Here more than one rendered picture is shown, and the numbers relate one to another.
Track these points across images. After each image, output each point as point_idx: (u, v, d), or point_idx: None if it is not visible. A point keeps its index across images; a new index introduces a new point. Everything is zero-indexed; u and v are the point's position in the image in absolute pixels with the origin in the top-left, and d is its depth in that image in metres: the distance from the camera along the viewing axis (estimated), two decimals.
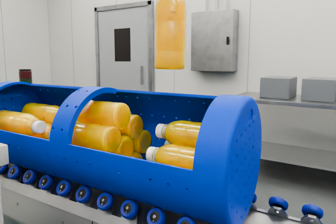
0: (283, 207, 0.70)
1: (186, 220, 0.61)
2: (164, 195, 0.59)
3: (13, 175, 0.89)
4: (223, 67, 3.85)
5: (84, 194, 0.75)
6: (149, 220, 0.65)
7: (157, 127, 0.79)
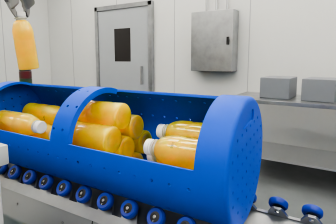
0: (283, 207, 0.70)
1: (187, 220, 0.61)
2: (165, 195, 0.59)
3: (12, 176, 0.89)
4: (223, 67, 3.85)
5: (84, 194, 0.75)
6: (148, 219, 0.65)
7: (158, 127, 0.79)
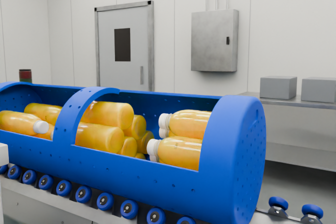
0: (283, 207, 0.70)
1: (189, 222, 0.61)
2: (169, 196, 0.59)
3: (10, 176, 0.90)
4: (223, 67, 3.85)
5: (83, 196, 0.75)
6: (148, 216, 0.65)
7: None
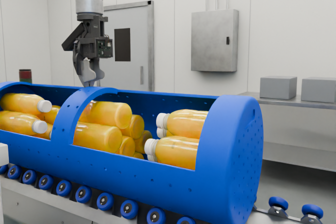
0: (283, 207, 0.70)
1: (187, 221, 0.61)
2: (166, 195, 0.59)
3: (12, 176, 0.89)
4: (223, 67, 3.85)
5: (84, 195, 0.75)
6: (148, 218, 0.65)
7: None
